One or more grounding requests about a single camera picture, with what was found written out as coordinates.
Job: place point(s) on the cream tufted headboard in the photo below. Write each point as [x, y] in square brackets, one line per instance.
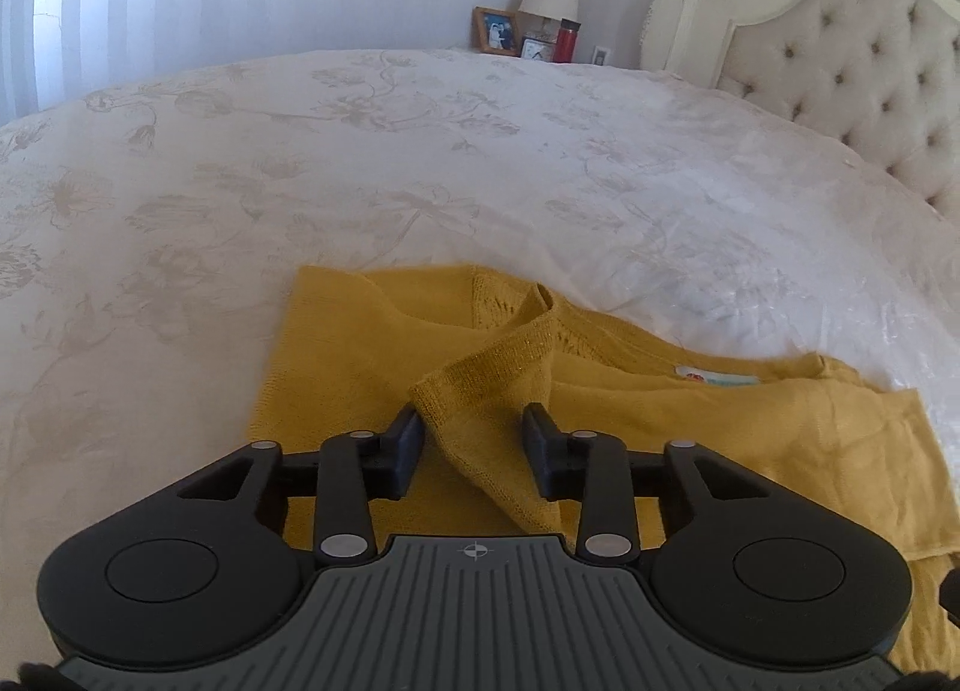
[847, 54]

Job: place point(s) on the red bottle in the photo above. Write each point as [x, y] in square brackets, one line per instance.
[567, 42]

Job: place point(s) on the white sheer curtain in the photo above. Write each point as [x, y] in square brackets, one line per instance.
[112, 1]

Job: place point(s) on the wooden photo frame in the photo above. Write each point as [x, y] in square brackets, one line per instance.
[495, 31]

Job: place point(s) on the bed with cream floral bedspread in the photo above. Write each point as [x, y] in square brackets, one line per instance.
[450, 174]

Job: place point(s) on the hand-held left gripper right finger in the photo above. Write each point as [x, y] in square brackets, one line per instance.
[541, 455]

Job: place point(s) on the yellow knit sweater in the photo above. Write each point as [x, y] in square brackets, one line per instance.
[750, 436]

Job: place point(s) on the white wall outlet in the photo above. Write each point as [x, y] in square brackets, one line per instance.
[601, 54]

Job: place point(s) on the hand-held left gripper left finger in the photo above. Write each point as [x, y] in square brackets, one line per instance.
[403, 455]

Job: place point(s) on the small alarm clock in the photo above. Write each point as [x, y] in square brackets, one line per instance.
[535, 49]

